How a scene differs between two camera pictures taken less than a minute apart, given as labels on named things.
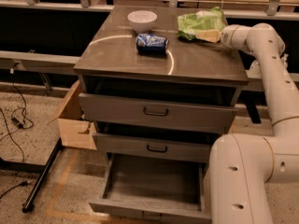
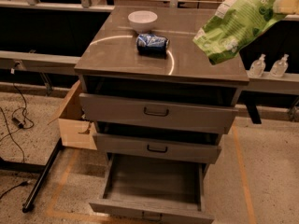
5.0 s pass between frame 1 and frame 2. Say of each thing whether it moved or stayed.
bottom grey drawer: stayed
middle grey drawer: stayed
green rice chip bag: moved
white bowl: stayed
